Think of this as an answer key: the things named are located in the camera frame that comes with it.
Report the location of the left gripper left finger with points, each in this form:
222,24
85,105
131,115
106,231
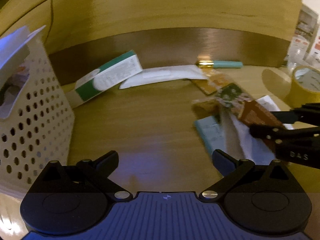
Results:
93,176

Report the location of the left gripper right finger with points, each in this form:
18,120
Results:
232,171

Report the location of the red brown snack packet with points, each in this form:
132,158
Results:
255,114

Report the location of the green floral packet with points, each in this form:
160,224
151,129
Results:
231,97

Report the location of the light blue booklet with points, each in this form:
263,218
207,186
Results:
226,133

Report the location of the yellow tape roll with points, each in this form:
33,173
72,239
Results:
304,86

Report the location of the white perforated plastic basket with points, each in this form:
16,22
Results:
36,118

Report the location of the orange patterned packet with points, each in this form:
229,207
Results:
215,80

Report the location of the clear plastic cup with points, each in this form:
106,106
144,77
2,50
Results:
295,59

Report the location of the teal gold pen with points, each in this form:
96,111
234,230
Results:
219,64

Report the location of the white flat envelope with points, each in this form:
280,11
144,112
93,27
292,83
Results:
164,74

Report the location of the green white carton box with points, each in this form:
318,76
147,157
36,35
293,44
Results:
103,78

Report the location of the photo sign stand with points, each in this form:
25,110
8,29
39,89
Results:
303,36

